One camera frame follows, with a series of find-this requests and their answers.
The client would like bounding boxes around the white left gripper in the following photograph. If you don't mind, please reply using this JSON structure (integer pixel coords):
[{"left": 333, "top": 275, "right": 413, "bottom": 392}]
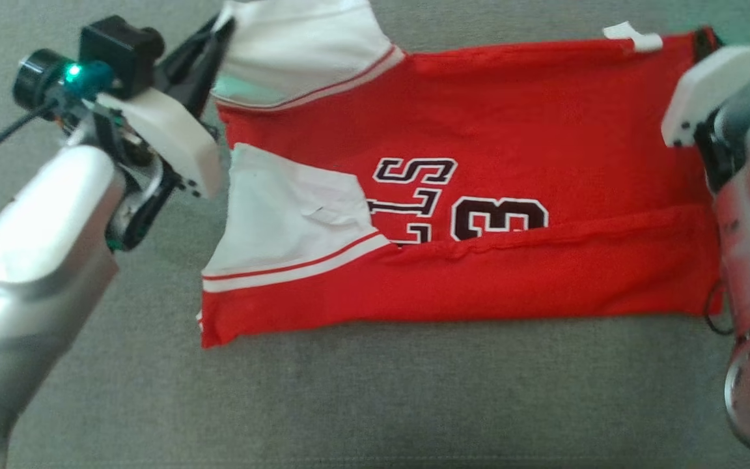
[{"left": 62, "top": 16, "right": 236, "bottom": 252}]

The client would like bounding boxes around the red Bulls basketball jersey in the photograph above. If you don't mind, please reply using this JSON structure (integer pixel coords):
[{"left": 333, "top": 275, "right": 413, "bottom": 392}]
[{"left": 199, "top": 0, "right": 723, "bottom": 350}]

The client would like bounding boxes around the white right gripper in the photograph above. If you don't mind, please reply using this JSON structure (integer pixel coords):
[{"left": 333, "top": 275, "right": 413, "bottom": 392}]
[{"left": 661, "top": 25, "right": 750, "bottom": 193}]

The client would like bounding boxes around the grey sofa seat cushion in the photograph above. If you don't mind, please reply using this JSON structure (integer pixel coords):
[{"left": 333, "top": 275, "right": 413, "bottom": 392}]
[{"left": 0, "top": 0, "right": 750, "bottom": 469}]

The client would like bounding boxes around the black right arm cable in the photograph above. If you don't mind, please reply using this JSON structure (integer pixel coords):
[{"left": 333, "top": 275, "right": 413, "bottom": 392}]
[{"left": 702, "top": 280, "right": 738, "bottom": 337}]

